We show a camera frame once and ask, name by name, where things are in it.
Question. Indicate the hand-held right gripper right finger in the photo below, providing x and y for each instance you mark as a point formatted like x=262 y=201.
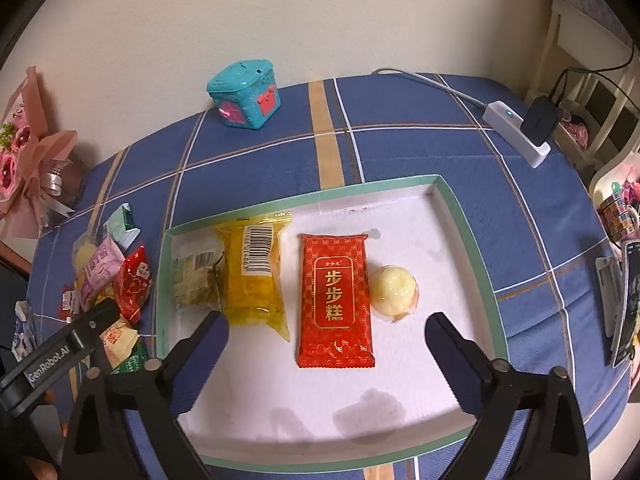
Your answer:
x=452 y=355

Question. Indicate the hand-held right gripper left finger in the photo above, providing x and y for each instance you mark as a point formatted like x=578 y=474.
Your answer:
x=200 y=355

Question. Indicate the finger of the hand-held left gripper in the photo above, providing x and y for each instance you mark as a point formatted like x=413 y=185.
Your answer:
x=101 y=316

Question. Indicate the cream orange snack packet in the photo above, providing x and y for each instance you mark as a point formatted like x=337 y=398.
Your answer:
x=117 y=342

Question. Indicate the red heart print snack packet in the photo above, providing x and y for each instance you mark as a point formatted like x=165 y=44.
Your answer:
x=134 y=282

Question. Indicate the pink swiss roll packet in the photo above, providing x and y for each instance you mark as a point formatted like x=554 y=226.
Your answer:
x=102 y=267

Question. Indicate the dark green snack packet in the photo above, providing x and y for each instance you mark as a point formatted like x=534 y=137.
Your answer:
x=131 y=362

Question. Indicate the white tray with green rim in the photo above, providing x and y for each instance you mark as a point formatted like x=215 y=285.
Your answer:
x=400 y=240

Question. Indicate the blue white snack packet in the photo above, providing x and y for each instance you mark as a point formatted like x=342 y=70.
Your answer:
x=24 y=330

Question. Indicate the round yellow pastry clear wrap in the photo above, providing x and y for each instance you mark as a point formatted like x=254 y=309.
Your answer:
x=86 y=262
x=392 y=292

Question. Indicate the clear packet of green cake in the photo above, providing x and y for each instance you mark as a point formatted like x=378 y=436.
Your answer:
x=196 y=280

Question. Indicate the yellow snack packet with barcode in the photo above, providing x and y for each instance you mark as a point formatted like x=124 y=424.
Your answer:
x=252 y=280

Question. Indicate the light green snack packet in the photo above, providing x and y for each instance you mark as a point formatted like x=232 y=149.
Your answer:
x=122 y=225

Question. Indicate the brown wooden furniture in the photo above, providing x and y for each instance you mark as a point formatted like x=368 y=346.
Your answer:
x=12 y=260

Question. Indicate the red gold rectangular snack packet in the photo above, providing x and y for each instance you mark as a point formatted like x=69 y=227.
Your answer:
x=336 y=300

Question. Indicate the pink flower bouquet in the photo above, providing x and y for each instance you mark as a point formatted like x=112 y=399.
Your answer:
x=30 y=160

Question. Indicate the blue plaid tablecloth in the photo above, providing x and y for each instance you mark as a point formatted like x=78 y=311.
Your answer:
x=400 y=150

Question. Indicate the patterned mug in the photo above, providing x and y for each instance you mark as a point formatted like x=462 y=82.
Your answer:
x=620 y=215

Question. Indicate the white power strip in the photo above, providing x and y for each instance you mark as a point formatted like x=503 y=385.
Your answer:
x=515 y=132

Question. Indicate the black charger adapter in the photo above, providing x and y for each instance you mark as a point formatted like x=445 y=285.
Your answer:
x=541 y=122

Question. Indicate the teal toy house box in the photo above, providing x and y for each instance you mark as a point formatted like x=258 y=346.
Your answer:
x=242 y=95

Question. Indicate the white wooden chair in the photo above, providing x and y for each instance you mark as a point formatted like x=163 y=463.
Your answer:
x=570 y=45

